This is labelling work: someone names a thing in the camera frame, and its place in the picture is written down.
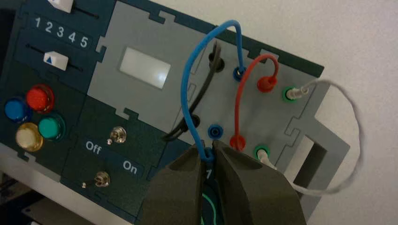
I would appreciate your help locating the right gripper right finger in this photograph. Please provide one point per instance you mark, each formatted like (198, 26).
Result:
(255, 198)

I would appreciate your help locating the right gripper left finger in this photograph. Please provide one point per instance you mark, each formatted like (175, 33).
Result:
(174, 198)

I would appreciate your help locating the yellow push button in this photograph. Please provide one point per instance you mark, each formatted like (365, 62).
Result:
(28, 137)

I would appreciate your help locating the small grey display screen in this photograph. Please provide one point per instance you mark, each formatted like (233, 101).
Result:
(144, 66)

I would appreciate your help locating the metal toggle switch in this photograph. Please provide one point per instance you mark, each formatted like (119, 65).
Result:
(118, 135)
(102, 179)

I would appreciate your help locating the green banana socket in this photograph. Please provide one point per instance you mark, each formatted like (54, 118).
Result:
(256, 152)
(284, 97)

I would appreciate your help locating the blue banana socket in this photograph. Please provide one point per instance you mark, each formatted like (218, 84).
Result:
(210, 130)
(235, 76)

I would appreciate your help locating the red push button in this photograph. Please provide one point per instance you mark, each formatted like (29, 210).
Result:
(39, 98)

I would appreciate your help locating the dark teal grey control box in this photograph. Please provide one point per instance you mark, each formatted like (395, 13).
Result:
(140, 102)

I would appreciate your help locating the white slider knob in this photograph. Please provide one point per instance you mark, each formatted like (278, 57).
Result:
(62, 4)
(56, 61)

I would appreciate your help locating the blue push button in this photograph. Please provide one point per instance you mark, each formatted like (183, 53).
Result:
(17, 110)

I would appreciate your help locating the teal push button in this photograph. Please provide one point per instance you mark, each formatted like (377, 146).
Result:
(50, 127)

